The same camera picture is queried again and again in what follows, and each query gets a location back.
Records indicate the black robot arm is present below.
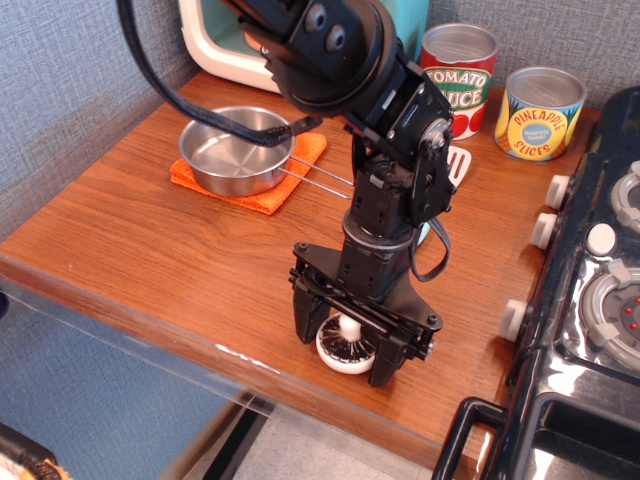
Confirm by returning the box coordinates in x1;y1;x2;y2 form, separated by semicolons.
230;1;455;387

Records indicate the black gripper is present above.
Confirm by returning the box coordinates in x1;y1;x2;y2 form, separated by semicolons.
289;234;443;388

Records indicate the teal toy microwave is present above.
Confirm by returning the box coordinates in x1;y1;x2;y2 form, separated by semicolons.
178;0;430;93

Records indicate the black toy stove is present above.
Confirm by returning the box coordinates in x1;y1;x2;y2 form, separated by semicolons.
433;87;639;479

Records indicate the orange rag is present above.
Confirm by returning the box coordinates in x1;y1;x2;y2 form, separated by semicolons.
169;133;328;215

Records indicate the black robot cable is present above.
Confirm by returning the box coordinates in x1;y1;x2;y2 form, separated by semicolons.
115;0;324;148

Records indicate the white spatula teal handle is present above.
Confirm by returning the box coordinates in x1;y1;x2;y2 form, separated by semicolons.
414;145;473;249

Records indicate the white toy mushroom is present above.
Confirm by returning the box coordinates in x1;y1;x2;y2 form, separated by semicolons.
315;313;378;375

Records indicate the tomato sauce can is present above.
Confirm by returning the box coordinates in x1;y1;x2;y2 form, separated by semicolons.
420;23;498;140

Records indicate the silver pot with wire handle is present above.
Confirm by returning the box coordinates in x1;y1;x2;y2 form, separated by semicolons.
178;120;353;200

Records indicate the pineapple slices can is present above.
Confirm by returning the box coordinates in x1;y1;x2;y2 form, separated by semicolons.
494;66;587;162

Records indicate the orange and black object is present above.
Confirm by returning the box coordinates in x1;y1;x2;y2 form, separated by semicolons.
1;424;71;480

